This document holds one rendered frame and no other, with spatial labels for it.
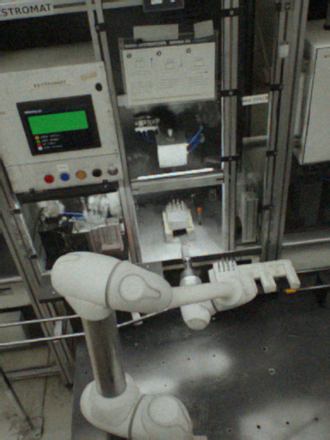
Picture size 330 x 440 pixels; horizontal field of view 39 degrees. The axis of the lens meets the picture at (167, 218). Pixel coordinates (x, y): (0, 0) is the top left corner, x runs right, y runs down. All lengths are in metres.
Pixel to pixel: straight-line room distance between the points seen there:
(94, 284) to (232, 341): 0.99
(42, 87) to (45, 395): 1.82
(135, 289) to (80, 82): 0.75
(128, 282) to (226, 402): 0.90
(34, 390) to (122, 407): 1.32
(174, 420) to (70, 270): 0.63
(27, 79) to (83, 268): 0.68
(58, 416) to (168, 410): 1.26
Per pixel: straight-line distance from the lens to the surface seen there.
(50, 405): 2.84
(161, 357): 2.04
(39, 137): 1.68
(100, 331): 1.38
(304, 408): 1.94
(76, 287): 1.25
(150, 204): 2.39
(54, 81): 1.60
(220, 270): 1.99
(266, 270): 2.07
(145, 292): 1.15
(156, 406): 1.62
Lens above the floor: 2.37
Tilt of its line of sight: 40 degrees down
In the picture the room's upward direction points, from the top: 6 degrees counter-clockwise
